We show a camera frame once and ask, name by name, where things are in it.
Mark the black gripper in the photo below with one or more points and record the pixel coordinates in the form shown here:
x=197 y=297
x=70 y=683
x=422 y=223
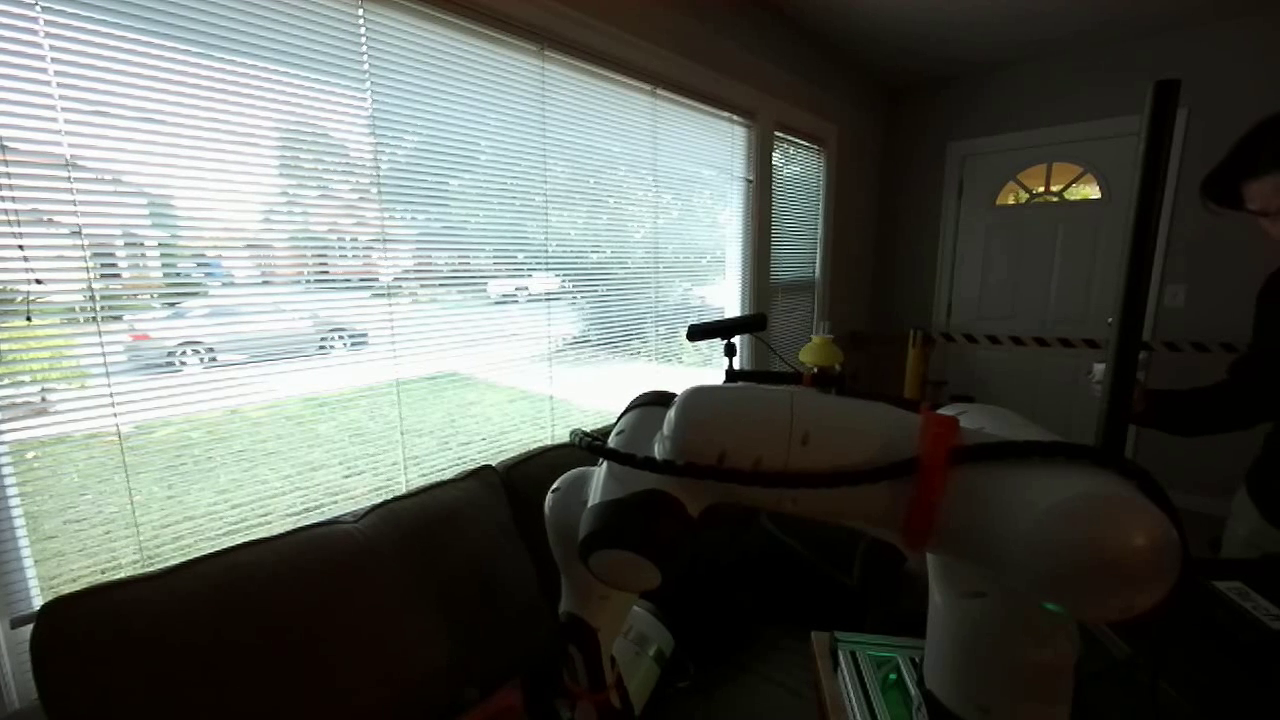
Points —
x=594 y=666

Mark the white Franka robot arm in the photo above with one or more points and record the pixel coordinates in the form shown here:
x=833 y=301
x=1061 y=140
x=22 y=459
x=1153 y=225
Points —
x=803 y=441

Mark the dark brown couch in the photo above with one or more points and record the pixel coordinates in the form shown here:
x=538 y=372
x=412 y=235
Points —
x=267 y=624

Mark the yellow toy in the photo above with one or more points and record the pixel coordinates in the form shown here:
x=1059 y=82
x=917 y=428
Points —
x=823 y=355

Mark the narrow white window blind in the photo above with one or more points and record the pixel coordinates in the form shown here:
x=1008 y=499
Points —
x=799 y=241

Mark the wide white window blind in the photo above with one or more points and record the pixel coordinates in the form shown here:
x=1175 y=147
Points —
x=267 y=264

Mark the black yellow striped tape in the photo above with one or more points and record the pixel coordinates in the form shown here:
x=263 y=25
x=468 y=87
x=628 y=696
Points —
x=1042 y=340

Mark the white panelled door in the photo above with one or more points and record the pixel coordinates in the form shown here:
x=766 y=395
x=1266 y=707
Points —
x=1042 y=264

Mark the black camera on tripod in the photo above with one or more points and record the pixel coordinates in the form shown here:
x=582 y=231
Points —
x=724 y=327

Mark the yellow post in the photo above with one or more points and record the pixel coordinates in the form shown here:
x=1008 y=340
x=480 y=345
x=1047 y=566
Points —
x=914 y=363

